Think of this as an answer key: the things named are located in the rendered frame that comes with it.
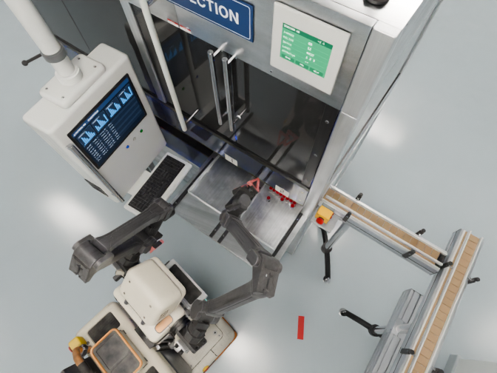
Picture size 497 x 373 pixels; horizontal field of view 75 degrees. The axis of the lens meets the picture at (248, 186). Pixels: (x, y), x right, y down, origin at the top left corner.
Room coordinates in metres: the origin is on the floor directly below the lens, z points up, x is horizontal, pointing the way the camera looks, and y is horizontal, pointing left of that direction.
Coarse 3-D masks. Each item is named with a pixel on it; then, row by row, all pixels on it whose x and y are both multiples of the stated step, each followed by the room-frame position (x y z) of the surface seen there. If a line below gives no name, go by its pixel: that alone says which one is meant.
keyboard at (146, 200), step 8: (168, 160) 1.03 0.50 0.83; (176, 160) 1.03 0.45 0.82; (160, 168) 0.97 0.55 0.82; (168, 168) 0.98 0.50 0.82; (176, 168) 0.97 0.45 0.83; (152, 176) 0.92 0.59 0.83; (160, 176) 0.92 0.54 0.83; (168, 176) 0.91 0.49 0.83; (176, 176) 0.92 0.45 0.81; (144, 184) 0.86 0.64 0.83; (152, 184) 0.86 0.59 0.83; (160, 184) 0.86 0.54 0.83; (168, 184) 0.86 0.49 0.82; (144, 192) 0.81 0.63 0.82; (152, 192) 0.81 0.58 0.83; (160, 192) 0.81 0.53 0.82; (136, 200) 0.76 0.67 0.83; (144, 200) 0.76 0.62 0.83; (152, 200) 0.76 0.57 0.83; (136, 208) 0.71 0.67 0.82; (144, 208) 0.71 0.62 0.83
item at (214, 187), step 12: (216, 156) 1.00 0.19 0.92; (216, 168) 0.93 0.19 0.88; (228, 168) 0.93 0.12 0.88; (240, 168) 0.93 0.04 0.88; (204, 180) 0.86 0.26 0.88; (216, 180) 0.85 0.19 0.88; (228, 180) 0.85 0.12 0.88; (240, 180) 0.85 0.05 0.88; (192, 192) 0.78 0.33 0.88; (204, 192) 0.77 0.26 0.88; (216, 192) 0.77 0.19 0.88; (228, 192) 0.77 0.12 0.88; (216, 204) 0.70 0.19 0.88
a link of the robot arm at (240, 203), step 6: (234, 198) 0.55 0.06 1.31; (240, 198) 0.53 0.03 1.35; (246, 198) 0.54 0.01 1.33; (234, 204) 0.52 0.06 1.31; (240, 204) 0.51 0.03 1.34; (246, 204) 0.51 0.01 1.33; (228, 210) 0.50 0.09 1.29; (234, 210) 0.50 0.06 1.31; (240, 210) 0.49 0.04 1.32; (222, 216) 0.48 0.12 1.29
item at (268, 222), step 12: (264, 192) 0.76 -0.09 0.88; (252, 204) 0.69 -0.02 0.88; (264, 204) 0.69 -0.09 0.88; (276, 204) 0.69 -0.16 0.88; (288, 204) 0.68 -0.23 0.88; (240, 216) 0.61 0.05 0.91; (252, 216) 0.62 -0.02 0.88; (264, 216) 0.62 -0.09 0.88; (276, 216) 0.62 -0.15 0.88; (288, 216) 0.61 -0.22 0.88; (252, 228) 0.55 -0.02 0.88; (264, 228) 0.55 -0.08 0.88; (276, 228) 0.55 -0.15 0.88; (288, 228) 0.54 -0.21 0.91; (264, 240) 0.48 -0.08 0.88; (276, 240) 0.48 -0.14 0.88
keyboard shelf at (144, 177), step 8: (168, 152) 1.10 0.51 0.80; (160, 160) 1.05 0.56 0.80; (184, 168) 0.98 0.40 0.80; (144, 176) 0.93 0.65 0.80; (184, 176) 0.93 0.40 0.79; (136, 184) 0.88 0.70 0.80; (176, 184) 0.87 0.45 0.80; (128, 192) 0.82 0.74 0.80; (136, 192) 0.82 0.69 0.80; (168, 192) 0.81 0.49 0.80; (128, 208) 0.72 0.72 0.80
